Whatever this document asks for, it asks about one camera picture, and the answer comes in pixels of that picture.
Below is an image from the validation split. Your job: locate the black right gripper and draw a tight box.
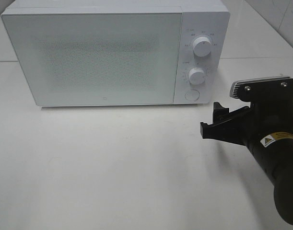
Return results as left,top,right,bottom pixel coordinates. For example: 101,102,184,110
200,99,293,152

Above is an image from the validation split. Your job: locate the white microwave door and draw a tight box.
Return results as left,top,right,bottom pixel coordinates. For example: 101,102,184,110
2,13,182,106

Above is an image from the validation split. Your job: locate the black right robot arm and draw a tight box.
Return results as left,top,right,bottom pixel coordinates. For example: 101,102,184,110
200,99,293,225

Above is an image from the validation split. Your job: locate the lower white timer knob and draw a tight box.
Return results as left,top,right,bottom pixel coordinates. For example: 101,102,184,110
188,68,206,85

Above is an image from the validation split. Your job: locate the upper white power knob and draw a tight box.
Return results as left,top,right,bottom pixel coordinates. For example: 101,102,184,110
192,34,212,58

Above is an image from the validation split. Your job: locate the white microwave oven body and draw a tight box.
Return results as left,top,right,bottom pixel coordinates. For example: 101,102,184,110
1,0,230,106

